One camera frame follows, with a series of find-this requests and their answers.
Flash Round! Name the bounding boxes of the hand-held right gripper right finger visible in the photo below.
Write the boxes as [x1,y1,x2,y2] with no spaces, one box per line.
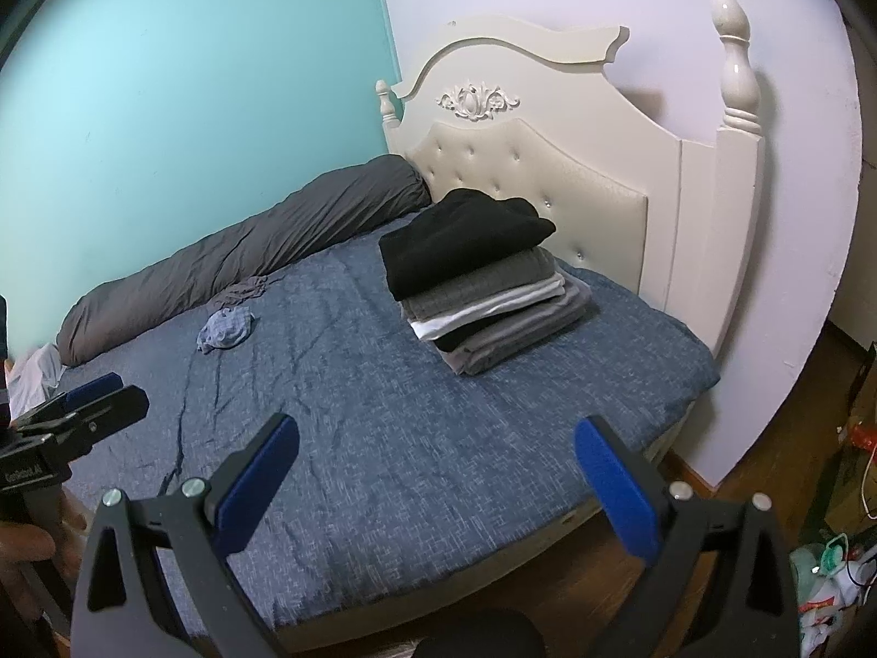
[574,416,802,658]

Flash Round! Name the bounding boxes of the black folded garment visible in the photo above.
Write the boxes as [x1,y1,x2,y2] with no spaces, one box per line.
[435,315,496,352]

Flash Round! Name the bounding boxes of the plain grey folded garment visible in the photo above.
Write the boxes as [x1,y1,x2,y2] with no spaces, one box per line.
[438,281,594,377]

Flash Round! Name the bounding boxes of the white folded garment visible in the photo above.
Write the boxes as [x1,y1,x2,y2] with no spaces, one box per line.
[409,281,568,340]

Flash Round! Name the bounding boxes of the black pants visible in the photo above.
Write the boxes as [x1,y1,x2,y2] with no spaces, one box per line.
[379,188,557,301]

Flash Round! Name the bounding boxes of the blue checked cloth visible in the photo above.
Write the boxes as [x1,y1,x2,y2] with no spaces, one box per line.
[197,307,258,356]

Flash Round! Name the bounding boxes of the white cable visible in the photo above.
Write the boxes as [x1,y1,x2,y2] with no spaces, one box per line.
[859,442,877,518]

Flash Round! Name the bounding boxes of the white green plastic bag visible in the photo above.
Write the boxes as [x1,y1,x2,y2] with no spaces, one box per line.
[788,533,877,655]

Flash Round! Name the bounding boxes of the bed with blue sheet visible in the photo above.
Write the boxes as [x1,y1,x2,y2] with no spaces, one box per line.
[41,223,720,632]

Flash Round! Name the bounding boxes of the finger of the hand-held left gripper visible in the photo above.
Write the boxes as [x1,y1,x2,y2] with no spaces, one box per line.
[19,385,151,462]
[17,373,125,427]

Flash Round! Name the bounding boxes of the cardboard box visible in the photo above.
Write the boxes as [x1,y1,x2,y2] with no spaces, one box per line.
[818,418,877,529]

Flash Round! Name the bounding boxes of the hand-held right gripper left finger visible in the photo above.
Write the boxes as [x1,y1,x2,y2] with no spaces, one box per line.
[69,413,301,658]

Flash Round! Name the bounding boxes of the person's left hand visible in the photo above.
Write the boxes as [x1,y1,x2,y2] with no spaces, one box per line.
[0,489,90,592]

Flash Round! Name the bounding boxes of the cream bed headboard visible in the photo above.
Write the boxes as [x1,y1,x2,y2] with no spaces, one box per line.
[375,0,767,358]

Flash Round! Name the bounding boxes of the light grey sheet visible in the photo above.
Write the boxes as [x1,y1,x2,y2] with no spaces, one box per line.
[7,343,68,419]

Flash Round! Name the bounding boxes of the small dark grey cloth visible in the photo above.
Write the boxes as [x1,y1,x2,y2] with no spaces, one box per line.
[209,274,270,309]

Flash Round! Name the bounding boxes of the grey knit folded garment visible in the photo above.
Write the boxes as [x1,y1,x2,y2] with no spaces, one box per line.
[399,247,566,322]

